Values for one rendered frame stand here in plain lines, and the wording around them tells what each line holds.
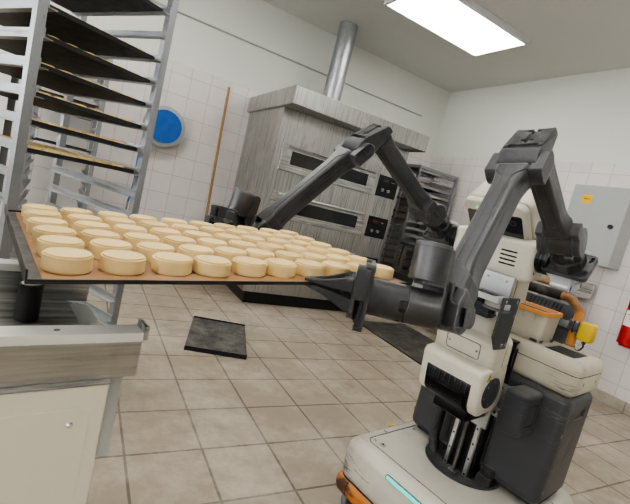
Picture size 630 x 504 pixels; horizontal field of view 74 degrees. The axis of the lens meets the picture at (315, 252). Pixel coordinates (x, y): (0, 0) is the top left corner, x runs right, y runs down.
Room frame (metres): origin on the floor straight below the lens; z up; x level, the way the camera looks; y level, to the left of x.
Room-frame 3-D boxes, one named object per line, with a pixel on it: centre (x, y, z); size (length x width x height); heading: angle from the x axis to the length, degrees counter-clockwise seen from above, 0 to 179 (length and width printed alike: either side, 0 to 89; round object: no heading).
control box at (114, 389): (0.62, 0.30, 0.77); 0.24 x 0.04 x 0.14; 41
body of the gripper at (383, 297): (0.62, -0.11, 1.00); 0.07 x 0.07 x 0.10; 86
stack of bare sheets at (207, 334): (2.87, 0.53, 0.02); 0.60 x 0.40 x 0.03; 13
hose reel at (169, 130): (4.25, 1.77, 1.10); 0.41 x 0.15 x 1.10; 120
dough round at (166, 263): (0.53, 0.17, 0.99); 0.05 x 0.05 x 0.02
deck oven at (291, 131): (4.56, 0.11, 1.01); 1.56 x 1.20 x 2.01; 120
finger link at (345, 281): (0.63, -0.04, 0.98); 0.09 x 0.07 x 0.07; 86
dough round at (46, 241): (0.50, 0.30, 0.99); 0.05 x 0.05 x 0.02
